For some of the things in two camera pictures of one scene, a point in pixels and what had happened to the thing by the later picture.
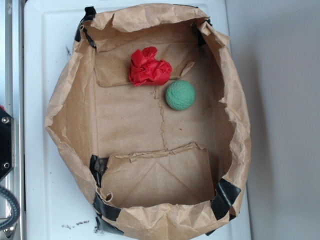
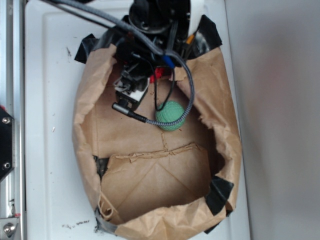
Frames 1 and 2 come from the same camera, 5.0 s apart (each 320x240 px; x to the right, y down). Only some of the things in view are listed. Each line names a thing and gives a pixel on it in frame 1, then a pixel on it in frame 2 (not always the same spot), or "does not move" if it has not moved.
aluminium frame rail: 13,100 does not move
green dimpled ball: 180,95 to 172,111
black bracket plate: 7,157 does not move
